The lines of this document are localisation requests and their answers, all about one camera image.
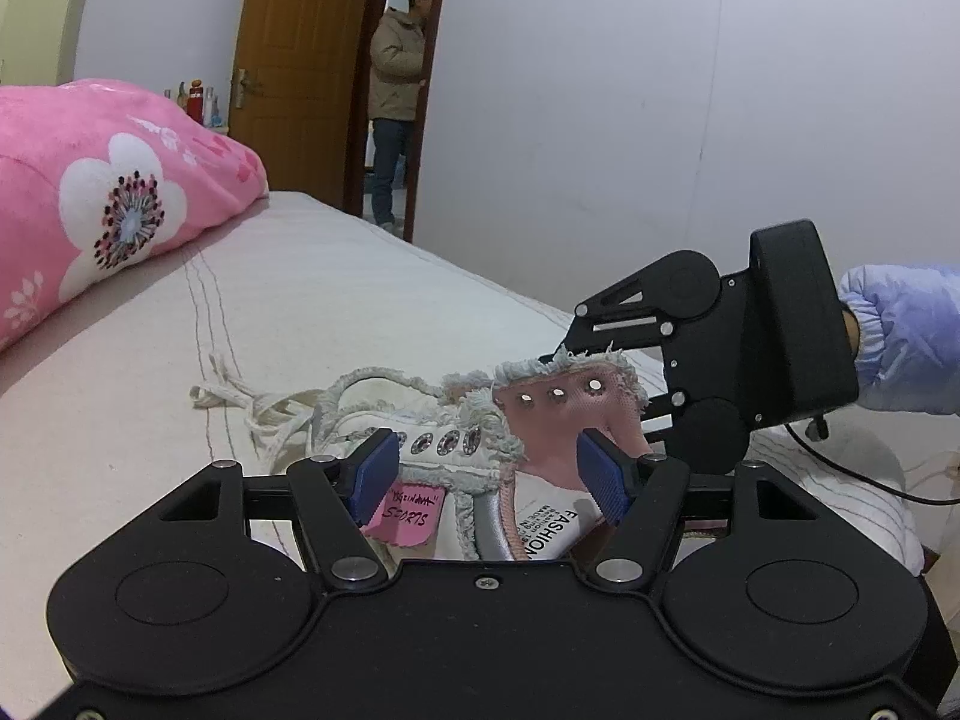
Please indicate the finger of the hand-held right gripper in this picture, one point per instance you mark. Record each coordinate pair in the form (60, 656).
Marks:
(615, 315)
(671, 427)

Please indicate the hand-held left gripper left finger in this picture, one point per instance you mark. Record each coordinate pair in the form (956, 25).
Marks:
(375, 472)

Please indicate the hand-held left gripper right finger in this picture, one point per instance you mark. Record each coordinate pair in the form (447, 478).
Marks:
(600, 476)

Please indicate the white and pink frayed shoe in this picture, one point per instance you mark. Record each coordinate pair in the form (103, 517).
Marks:
(555, 420)

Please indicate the white shoelace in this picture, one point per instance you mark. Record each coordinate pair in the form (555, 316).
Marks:
(225, 394)

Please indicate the brown wooden door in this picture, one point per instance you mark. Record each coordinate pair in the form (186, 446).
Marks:
(315, 52)

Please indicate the red bottle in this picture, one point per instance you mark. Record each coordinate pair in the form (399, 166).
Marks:
(195, 103)

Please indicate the pink floral pillow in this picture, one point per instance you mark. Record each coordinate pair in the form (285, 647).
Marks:
(75, 165)

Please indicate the pale yellow cabinet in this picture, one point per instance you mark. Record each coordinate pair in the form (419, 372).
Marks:
(37, 15)

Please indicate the dark brown door frame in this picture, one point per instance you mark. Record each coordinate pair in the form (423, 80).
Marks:
(418, 165)

